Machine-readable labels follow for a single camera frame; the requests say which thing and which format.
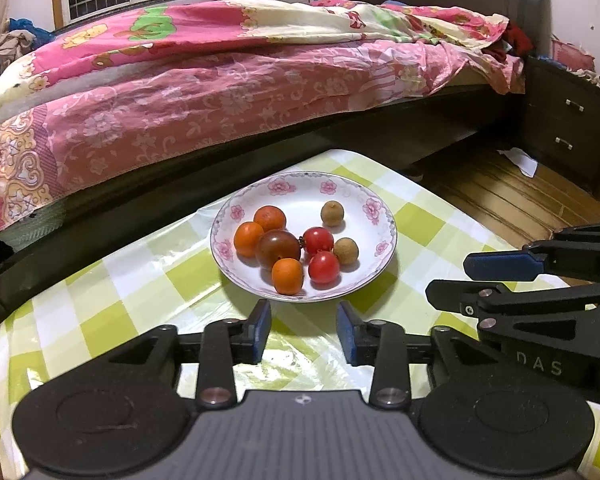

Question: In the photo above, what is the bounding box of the dark wooden nightstand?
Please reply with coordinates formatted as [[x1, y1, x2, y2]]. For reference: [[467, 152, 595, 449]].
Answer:
[[524, 58, 600, 193]]

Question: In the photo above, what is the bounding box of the dark wooden bed frame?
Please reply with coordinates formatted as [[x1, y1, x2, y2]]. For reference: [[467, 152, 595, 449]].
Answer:
[[0, 84, 524, 321]]

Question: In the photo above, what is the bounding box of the red cherry tomato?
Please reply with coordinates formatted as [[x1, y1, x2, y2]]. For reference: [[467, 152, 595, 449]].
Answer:
[[300, 226, 334, 257], [309, 252, 340, 285]]

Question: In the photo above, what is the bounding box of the white floral plate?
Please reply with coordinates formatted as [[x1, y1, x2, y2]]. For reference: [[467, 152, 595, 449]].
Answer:
[[210, 171, 398, 304]]

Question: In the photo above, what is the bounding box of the green checkered tablecloth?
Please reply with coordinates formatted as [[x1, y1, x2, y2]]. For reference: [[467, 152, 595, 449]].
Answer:
[[0, 148, 600, 480]]

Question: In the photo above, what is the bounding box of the pile of clothes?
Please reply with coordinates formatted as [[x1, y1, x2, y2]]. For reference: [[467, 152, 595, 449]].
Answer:
[[0, 18, 56, 75]]

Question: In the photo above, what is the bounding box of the white paper on floor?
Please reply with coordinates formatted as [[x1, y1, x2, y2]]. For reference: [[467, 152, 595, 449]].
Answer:
[[498, 148, 539, 179]]

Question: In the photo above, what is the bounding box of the pink floral quilt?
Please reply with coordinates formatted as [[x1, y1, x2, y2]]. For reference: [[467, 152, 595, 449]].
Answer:
[[0, 0, 524, 232]]

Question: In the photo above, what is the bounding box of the brown longan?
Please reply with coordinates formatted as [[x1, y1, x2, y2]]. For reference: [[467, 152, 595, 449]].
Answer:
[[332, 237, 358, 266], [321, 200, 344, 228]]

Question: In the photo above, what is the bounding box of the orange tangerine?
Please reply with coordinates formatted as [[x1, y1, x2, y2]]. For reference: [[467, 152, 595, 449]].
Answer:
[[234, 221, 264, 258], [253, 205, 286, 232], [271, 258, 303, 296]]

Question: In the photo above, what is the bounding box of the dark purple tomato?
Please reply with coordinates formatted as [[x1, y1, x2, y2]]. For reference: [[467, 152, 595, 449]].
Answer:
[[256, 230, 301, 269]]

